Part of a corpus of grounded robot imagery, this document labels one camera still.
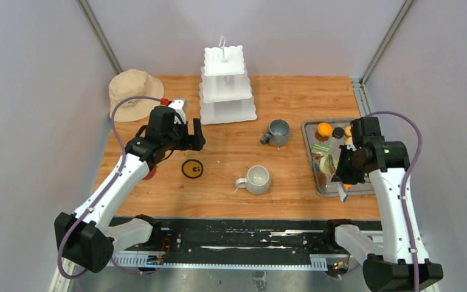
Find purple cable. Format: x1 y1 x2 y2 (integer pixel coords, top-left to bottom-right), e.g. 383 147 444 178
364 111 424 292
57 96 170 280

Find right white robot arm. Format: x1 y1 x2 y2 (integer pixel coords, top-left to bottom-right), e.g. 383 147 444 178
323 141 443 291

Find orange cupcake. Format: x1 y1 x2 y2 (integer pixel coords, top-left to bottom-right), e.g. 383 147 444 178
317 122 333 139

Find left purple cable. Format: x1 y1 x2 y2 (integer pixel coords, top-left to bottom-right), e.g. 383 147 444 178
57 96 170 280

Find orange round macaron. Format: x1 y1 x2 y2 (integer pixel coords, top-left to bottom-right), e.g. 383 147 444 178
344 126 352 137

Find dark grey ceramic mug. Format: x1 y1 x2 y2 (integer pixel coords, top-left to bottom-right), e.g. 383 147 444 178
260 119 290 147

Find metal serving tray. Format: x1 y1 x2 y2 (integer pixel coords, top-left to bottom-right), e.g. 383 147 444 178
301 117 354 198

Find green white layered sandwich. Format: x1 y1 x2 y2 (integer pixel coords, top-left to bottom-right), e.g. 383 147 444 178
311 144 330 156

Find red round coaster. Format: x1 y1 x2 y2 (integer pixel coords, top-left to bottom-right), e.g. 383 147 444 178
144 166 157 180

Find green frosted donut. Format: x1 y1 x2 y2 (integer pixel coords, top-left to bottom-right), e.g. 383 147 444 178
319 155 337 175

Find black yellow smiley coaster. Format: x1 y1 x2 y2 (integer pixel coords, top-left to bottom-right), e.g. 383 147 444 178
181 159 204 179

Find white three-tier dessert stand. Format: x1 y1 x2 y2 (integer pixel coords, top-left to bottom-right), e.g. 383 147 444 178
199 35 257 125

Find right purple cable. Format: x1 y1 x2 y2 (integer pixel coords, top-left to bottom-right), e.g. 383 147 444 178
364 111 424 292

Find beige bucket hat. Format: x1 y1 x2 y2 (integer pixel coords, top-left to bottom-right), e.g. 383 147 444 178
109 69 164 122

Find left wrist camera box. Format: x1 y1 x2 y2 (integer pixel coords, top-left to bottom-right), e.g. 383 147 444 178
168 99 187 124

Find metal tongs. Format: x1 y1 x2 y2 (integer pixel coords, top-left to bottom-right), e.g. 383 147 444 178
319 154 349 203

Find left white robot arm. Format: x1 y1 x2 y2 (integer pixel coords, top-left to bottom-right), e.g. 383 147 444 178
54 106 206 279

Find black round cookie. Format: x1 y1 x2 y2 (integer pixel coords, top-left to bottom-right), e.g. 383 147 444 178
332 127 345 139

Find white ceramic mug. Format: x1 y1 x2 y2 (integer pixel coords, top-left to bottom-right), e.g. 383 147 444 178
235 165 271 195

